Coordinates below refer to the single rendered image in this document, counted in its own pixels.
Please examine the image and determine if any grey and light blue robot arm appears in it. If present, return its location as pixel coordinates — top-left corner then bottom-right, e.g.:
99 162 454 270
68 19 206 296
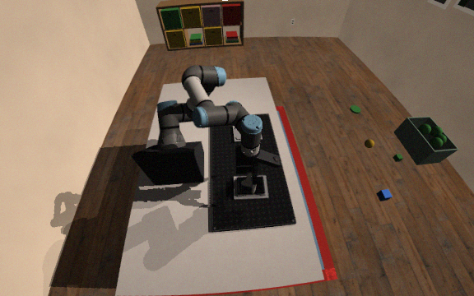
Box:
157 65 281 168

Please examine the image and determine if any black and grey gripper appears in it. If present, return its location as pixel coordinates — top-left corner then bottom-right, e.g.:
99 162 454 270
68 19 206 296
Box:
235 146 260 194

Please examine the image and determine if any white rectangular frame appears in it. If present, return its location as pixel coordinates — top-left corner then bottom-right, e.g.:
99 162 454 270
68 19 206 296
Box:
233 126 263 142

